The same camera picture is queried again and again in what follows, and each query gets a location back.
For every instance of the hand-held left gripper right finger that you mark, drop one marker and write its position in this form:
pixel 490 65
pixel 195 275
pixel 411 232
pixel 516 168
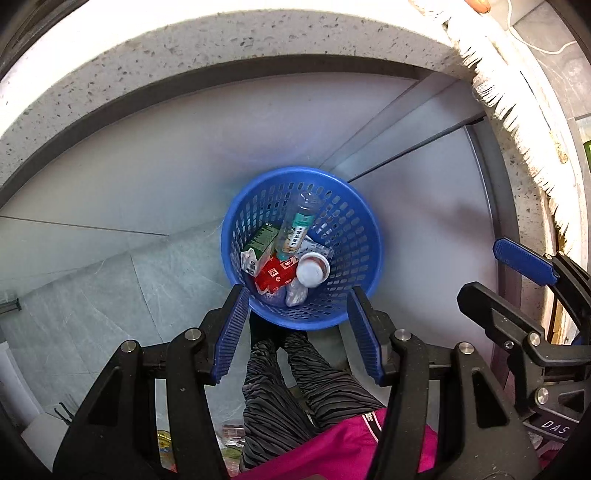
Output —
pixel 364 341

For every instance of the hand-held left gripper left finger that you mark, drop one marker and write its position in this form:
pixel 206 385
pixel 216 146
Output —
pixel 231 332

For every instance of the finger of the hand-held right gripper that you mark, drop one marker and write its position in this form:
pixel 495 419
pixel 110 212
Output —
pixel 498 314
pixel 521 263

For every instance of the red wrapper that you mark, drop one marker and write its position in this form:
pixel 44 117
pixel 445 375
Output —
pixel 272 274

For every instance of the clear plastic bag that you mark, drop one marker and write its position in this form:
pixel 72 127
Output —
pixel 295 295

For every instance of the red and white cup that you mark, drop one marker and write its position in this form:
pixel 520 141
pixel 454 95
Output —
pixel 311 272

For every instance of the green and white milk carton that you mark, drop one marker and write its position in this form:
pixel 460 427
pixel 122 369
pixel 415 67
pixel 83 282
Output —
pixel 261 242

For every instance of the blue and white sachet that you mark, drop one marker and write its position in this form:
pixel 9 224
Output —
pixel 321 251

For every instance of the blue plastic basket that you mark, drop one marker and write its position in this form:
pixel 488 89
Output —
pixel 355 221

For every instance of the clear bottle with teal label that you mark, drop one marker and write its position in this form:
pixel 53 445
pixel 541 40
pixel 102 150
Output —
pixel 295 230

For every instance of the striped grey pants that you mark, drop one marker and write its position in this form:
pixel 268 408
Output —
pixel 277 397

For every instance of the pink jacket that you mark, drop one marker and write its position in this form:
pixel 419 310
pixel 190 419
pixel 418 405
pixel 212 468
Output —
pixel 332 447

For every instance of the grey cabinet door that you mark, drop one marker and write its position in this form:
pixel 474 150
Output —
pixel 425 194
pixel 184 161

